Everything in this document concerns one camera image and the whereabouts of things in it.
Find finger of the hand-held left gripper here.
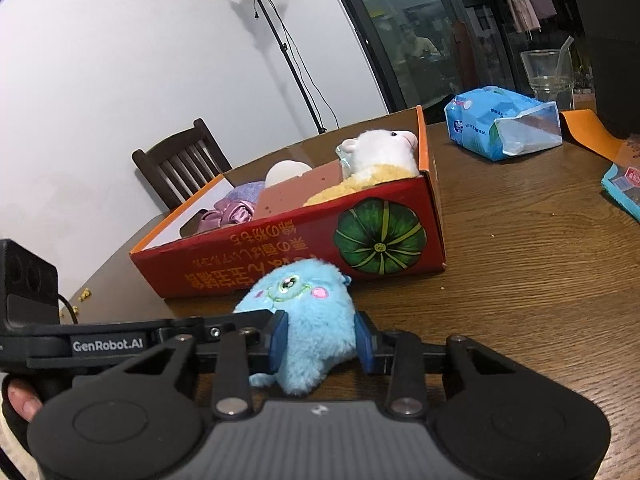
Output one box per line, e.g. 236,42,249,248
159,309,276,354

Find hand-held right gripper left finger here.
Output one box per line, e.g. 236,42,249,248
122,310,290,421

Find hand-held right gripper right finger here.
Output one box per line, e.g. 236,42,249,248
353,311,516,419

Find blue plush toy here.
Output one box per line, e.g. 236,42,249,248
232,254,364,396

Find red cardboard box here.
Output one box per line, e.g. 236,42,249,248
129,105,446,301

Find pink satin scrunchie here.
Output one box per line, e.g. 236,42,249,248
192,198,256,234

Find brown sponge block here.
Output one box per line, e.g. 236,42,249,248
252,159,344,219

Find white and yellow alpaca plush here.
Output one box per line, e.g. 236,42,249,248
302,129,420,207

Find white soft ball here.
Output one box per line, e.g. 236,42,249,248
264,158,314,189

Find person's left hand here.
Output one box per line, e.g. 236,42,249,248
1,376,46,423

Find yellow crumbs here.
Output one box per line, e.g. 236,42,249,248
59,287,94,319

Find lavender knitted cloth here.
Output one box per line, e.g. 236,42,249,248
222,182,266,211

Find dark wooden chair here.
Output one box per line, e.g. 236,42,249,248
131,118,234,211

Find blue tissue pack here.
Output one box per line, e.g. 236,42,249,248
444,86,564,163

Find black light stand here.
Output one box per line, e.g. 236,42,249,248
249,0,342,136

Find teal snack packet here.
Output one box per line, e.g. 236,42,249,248
599,162,640,222

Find orange envelope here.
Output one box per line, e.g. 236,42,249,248
557,108,640,171

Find glass sliding door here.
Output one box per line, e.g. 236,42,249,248
319,0,597,117

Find clear glass cup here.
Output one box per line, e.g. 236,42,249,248
519,48,576,111

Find clear drinking straw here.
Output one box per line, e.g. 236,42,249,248
554,35,575,79

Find dark cabinet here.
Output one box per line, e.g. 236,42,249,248
564,0,640,137

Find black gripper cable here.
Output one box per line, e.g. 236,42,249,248
57,294,82,324

